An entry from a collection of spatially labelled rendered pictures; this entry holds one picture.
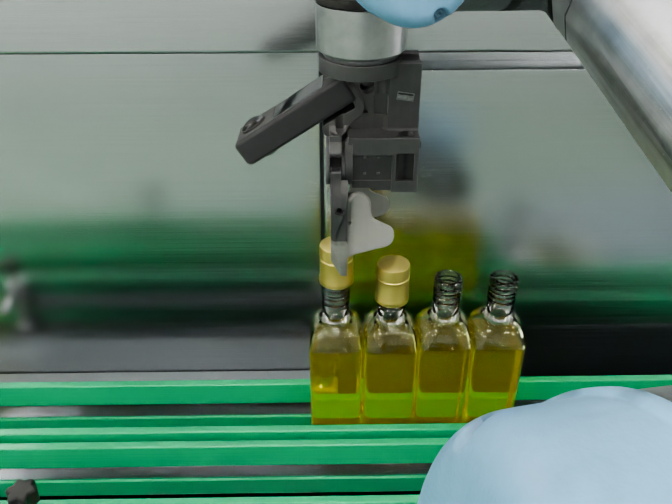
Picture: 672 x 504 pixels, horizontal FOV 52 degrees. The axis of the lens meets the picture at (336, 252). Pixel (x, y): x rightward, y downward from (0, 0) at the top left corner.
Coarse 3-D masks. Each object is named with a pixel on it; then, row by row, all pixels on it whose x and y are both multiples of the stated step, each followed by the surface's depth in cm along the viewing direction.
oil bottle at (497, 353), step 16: (480, 320) 74; (512, 320) 74; (480, 336) 73; (496, 336) 73; (512, 336) 73; (480, 352) 74; (496, 352) 74; (512, 352) 74; (480, 368) 75; (496, 368) 75; (512, 368) 75; (480, 384) 76; (496, 384) 76; (512, 384) 76; (464, 400) 79; (480, 400) 77; (496, 400) 77; (512, 400) 77; (464, 416) 79
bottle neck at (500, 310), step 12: (492, 276) 72; (504, 276) 73; (516, 276) 72; (492, 288) 71; (504, 288) 71; (516, 288) 71; (492, 300) 72; (504, 300) 71; (492, 312) 73; (504, 312) 72
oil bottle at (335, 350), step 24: (312, 336) 73; (336, 336) 72; (360, 336) 73; (312, 360) 74; (336, 360) 74; (360, 360) 74; (312, 384) 76; (336, 384) 76; (360, 384) 76; (312, 408) 78; (336, 408) 78; (360, 408) 78
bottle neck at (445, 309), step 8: (440, 272) 72; (448, 272) 72; (456, 272) 72; (440, 280) 71; (448, 280) 73; (456, 280) 72; (440, 288) 71; (448, 288) 71; (456, 288) 71; (432, 296) 73; (440, 296) 72; (448, 296) 71; (456, 296) 71; (432, 304) 73; (440, 304) 72; (448, 304) 72; (456, 304) 72; (432, 312) 74; (440, 312) 73; (448, 312) 72; (456, 312) 73; (440, 320) 73; (448, 320) 73
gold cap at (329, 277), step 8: (328, 240) 70; (320, 248) 69; (328, 248) 68; (320, 256) 69; (328, 256) 68; (352, 256) 69; (320, 264) 70; (328, 264) 69; (352, 264) 70; (320, 272) 70; (328, 272) 69; (336, 272) 69; (352, 272) 70; (320, 280) 71; (328, 280) 70; (336, 280) 69; (344, 280) 70; (352, 280) 71; (328, 288) 70; (336, 288) 70; (344, 288) 70
